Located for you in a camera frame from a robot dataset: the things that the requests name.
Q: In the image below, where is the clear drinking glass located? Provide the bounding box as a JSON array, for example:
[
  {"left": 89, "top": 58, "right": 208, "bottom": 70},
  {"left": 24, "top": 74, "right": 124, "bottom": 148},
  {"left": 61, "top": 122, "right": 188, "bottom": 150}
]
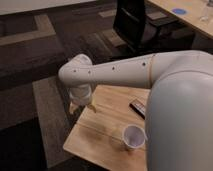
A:
[{"left": 200, "top": 4, "right": 213, "bottom": 22}]

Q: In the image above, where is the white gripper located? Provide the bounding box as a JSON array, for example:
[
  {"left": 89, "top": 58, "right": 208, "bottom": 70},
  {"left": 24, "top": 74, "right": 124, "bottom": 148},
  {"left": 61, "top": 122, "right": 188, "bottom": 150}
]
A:
[{"left": 69, "top": 84, "right": 97, "bottom": 115}]

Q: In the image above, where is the blue round disc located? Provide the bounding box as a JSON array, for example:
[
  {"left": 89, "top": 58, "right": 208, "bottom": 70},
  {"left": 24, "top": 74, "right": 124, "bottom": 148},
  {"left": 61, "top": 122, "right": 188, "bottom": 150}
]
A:
[{"left": 172, "top": 8, "right": 187, "bottom": 15}]

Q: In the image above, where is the black remote control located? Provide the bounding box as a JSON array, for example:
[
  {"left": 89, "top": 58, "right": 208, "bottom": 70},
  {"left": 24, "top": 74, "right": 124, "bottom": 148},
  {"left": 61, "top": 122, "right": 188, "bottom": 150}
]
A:
[{"left": 129, "top": 99, "right": 145, "bottom": 118}]

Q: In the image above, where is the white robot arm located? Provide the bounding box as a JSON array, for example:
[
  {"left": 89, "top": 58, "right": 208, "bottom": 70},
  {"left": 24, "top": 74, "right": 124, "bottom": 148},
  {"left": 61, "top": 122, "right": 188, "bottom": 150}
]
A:
[{"left": 58, "top": 50, "right": 213, "bottom": 171}]

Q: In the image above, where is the black office chair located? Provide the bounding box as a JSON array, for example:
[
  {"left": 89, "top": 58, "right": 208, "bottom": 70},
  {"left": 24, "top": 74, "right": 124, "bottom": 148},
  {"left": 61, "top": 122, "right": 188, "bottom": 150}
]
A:
[{"left": 112, "top": 0, "right": 180, "bottom": 54}]

